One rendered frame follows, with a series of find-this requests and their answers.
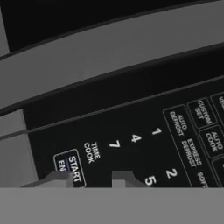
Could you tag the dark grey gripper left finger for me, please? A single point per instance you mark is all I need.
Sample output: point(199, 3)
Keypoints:
point(57, 180)

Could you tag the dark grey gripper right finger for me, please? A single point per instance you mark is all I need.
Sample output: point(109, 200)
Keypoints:
point(122, 179)

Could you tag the black microwave door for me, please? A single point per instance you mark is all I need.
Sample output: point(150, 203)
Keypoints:
point(122, 87)

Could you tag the black microwave oven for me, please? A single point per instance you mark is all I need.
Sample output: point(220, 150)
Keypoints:
point(125, 116)

